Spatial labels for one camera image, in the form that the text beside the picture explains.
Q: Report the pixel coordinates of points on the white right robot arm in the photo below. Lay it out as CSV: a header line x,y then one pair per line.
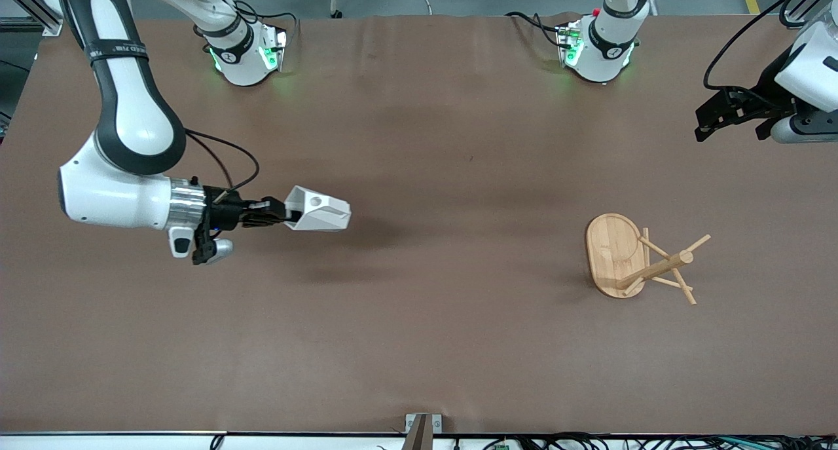
x,y
131,116

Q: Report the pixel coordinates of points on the wooden cup rack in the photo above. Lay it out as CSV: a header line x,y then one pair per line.
x,y
612,253

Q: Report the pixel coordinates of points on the grey metal bracket plate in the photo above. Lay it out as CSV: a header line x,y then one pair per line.
x,y
437,424

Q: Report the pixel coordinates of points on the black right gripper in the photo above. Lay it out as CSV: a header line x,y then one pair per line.
x,y
226,215

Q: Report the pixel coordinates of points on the aluminium frame extrusion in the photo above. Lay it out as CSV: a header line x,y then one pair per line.
x,y
793,23
49,25

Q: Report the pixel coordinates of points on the brown table cover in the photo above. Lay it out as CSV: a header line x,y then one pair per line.
x,y
419,306

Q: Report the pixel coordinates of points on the white faceted cup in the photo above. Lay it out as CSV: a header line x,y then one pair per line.
x,y
324,214

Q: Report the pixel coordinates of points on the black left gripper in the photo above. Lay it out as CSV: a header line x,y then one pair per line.
x,y
767,95

